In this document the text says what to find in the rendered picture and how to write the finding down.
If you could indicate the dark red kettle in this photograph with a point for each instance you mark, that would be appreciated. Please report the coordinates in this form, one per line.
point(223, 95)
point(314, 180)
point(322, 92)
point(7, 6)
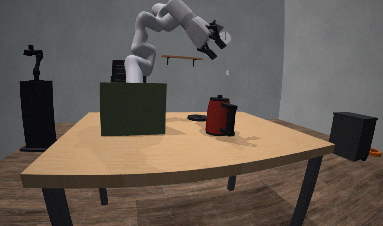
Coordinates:
point(220, 117)

